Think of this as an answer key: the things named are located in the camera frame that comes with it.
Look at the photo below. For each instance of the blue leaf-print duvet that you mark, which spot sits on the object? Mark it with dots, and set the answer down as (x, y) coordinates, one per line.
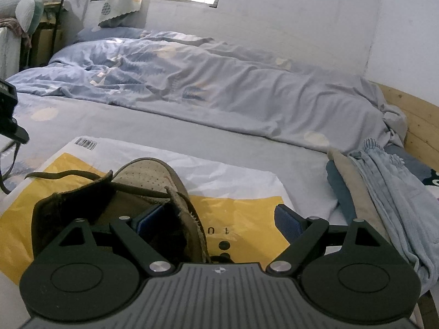
(223, 85)

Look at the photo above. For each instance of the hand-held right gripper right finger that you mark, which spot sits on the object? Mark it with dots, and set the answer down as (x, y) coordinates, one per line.
(288, 221)

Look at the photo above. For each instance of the plain blue pillow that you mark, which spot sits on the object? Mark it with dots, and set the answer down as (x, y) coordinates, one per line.
(109, 33)

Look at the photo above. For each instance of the dark blue folded garment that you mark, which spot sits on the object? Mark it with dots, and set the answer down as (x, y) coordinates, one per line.
(338, 192)

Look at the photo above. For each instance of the wooden headboard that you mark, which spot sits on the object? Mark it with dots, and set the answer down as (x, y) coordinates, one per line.
(418, 116)

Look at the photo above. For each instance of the beige folded garment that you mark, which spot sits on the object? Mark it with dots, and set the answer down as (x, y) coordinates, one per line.
(356, 185)

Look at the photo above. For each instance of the brown suede shoe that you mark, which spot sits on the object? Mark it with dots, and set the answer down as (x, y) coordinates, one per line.
(147, 178)

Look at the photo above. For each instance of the black clothes rack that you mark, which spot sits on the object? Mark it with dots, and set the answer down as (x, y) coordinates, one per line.
(60, 13)

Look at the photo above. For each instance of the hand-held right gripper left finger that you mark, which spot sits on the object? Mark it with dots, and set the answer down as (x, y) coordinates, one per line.
(148, 220)

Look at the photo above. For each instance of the white pineapple-print curtain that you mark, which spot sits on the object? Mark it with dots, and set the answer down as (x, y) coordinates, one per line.
(123, 0)

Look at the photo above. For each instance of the cardboard box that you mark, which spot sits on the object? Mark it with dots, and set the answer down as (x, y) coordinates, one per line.
(44, 44)

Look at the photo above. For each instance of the cartoon-print pillow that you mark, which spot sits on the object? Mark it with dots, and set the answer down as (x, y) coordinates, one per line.
(422, 168)

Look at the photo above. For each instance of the pink striped cloth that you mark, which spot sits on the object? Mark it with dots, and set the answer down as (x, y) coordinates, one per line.
(15, 27)

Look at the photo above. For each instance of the white and teal plush toy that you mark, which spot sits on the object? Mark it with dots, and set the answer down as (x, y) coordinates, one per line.
(20, 3)

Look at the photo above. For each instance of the grey printed bed sheet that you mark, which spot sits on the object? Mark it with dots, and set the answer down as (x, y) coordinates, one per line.
(137, 123)

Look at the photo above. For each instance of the white and yellow plastic bag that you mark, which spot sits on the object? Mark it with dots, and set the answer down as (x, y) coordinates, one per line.
(223, 185)

